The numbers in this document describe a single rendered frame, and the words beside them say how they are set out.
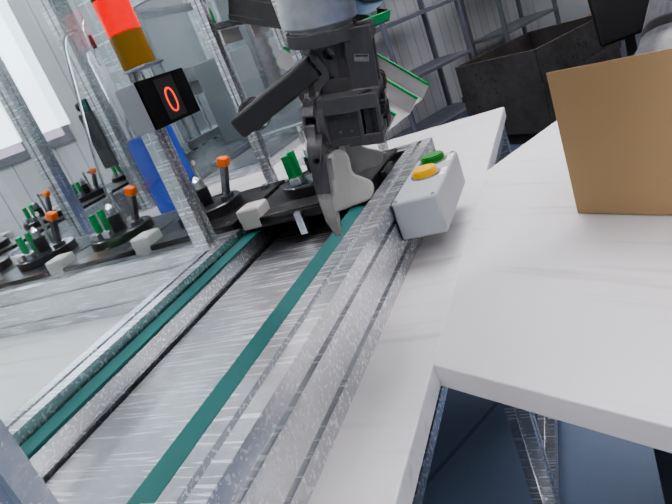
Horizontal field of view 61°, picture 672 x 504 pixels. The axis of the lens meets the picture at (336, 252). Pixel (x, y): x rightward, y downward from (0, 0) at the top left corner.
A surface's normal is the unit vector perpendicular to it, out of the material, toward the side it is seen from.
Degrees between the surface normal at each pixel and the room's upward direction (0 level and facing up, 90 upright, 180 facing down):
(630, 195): 90
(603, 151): 90
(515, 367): 0
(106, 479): 0
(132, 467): 0
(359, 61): 97
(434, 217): 90
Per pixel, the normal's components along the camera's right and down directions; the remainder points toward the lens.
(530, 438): -0.31, 0.44
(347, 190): -0.22, 0.22
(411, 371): -0.34, -0.88
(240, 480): 0.89, -0.18
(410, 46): 0.63, 0.04
